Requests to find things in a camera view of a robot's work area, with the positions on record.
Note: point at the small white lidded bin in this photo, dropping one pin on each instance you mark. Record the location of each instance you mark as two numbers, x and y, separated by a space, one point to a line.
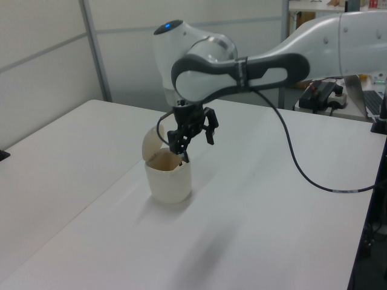
169 184

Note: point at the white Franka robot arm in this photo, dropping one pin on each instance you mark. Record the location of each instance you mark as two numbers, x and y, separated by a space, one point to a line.
196 81

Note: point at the silver laptop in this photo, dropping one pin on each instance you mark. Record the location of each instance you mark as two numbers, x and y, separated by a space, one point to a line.
373 101

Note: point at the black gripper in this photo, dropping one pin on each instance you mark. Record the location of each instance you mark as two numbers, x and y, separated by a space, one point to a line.
189 119

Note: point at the brown cardboard box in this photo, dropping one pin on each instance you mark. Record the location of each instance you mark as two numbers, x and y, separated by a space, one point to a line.
303 21

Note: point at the grey emergency stop button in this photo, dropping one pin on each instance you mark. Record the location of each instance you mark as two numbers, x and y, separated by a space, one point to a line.
338 99

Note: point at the black table clamp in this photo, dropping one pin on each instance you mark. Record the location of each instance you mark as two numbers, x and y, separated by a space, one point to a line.
3 154

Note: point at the black power box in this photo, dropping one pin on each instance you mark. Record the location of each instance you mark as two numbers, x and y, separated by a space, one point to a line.
314 95

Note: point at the grey partition post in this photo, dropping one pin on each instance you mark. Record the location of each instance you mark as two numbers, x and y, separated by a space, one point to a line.
96 51
285 18

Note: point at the black pole with table clamp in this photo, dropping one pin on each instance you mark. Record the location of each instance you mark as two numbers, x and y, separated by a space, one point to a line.
379 125

